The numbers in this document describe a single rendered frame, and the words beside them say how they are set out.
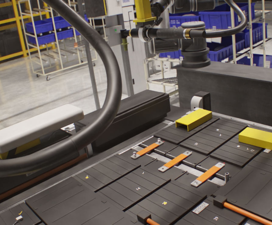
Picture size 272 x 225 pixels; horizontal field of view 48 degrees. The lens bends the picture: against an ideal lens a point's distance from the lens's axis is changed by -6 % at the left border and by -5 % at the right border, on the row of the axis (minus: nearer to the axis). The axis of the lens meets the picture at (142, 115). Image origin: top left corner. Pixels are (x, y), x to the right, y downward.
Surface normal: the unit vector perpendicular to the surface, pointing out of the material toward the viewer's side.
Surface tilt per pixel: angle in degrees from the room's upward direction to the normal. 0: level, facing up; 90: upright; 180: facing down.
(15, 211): 0
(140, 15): 90
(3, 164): 46
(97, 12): 90
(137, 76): 90
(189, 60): 90
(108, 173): 0
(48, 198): 0
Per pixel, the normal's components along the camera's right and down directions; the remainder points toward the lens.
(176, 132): -0.12, -0.92
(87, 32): -0.24, 0.07
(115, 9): 0.67, 0.21
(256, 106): -0.72, 0.35
